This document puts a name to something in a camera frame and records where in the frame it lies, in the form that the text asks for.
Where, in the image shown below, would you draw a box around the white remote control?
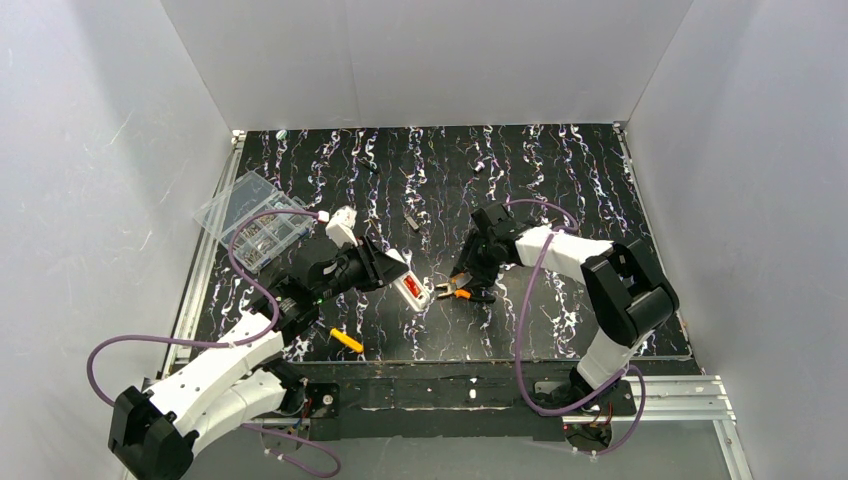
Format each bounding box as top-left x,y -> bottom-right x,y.
387,248 -> 431,313

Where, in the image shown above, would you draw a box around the yellow black pliers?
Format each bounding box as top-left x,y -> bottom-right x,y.
435,273 -> 496,304

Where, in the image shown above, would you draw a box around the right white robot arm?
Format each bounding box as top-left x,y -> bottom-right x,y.
449,203 -> 680,408

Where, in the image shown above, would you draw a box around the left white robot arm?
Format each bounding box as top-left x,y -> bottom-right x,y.
108,237 -> 430,479

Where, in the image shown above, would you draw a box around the clear plastic screw box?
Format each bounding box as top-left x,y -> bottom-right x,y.
194,172 -> 315,273

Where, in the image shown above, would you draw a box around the thin black rod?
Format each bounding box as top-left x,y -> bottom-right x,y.
357,159 -> 380,175

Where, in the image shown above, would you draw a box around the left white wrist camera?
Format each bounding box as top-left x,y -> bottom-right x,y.
317,206 -> 359,248

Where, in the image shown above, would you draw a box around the yellow handle screwdriver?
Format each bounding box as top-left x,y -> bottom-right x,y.
329,328 -> 365,354

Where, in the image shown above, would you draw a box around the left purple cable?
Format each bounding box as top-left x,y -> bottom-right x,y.
86,209 -> 342,480

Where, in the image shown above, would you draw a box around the purple cable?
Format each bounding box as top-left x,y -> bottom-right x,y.
506,198 -> 647,458
86,209 -> 342,480

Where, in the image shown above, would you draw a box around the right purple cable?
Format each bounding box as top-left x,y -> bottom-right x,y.
506,198 -> 647,458

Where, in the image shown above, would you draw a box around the aluminium frame rail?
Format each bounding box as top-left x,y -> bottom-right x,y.
122,129 -> 753,480

